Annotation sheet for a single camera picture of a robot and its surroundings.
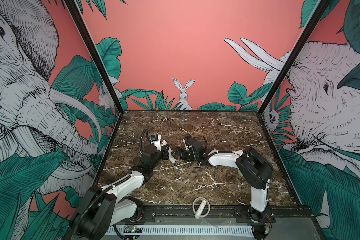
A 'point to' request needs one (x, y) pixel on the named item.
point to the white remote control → (171, 157)
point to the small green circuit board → (131, 229)
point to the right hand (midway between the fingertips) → (173, 154)
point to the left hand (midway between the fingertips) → (169, 143)
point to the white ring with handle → (201, 207)
